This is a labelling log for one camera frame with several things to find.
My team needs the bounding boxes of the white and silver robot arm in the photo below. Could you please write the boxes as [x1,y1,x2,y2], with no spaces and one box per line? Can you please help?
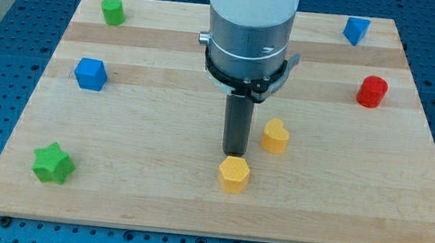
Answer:
[207,0,299,80]

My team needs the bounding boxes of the yellow hexagon block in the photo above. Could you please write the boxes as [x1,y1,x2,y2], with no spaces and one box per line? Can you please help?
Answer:
[218,156,251,194]

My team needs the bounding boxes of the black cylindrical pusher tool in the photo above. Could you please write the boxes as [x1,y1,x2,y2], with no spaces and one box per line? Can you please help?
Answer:
[222,95,254,157]

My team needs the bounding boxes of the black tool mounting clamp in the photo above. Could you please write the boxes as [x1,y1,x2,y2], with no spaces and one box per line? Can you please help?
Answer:
[205,48,300,103]

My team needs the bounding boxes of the yellow heart block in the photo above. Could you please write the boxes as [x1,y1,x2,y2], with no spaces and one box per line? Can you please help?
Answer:
[260,117,290,154]

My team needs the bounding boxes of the light wooden board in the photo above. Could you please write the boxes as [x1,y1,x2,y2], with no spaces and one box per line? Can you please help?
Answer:
[0,0,435,243]

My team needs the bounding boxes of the blue cube block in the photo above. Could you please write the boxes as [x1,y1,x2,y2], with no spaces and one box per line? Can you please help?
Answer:
[73,57,107,91]

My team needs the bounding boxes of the green cylinder block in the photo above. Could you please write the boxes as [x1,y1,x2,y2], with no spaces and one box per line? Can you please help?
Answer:
[101,0,125,26]

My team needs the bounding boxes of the red cylinder block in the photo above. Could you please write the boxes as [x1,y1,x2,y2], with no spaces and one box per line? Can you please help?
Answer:
[355,76,389,109]

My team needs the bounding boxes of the blue triangle block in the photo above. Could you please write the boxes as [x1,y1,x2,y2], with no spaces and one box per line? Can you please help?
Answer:
[342,17,371,46]

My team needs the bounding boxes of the green star block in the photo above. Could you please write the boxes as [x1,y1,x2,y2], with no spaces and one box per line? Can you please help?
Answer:
[31,142,76,184]

